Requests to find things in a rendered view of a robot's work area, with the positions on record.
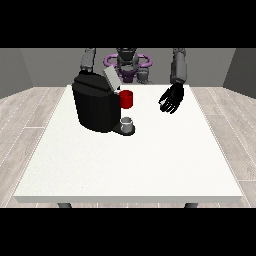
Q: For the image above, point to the small grey coffee pod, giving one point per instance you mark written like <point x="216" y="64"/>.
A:
<point x="162" y="103"/>

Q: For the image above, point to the pale grey machine lid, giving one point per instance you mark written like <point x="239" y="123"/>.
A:
<point x="111" y="77"/>

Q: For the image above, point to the red pod holder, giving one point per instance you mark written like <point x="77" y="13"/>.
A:
<point x="126" y="99"/>

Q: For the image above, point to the grey robot trunk purple rings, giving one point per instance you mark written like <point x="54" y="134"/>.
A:
<point x="126" y="66"/>

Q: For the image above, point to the black coffee machine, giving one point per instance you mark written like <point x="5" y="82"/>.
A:
<point x="95" y="103"/>

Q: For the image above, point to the dark table leg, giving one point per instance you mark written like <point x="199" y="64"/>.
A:
<point x="191" y="205"/>
<point x="64" y="205"/>

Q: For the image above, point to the small grey cup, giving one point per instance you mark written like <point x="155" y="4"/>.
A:
<point x="126" y="124"/>

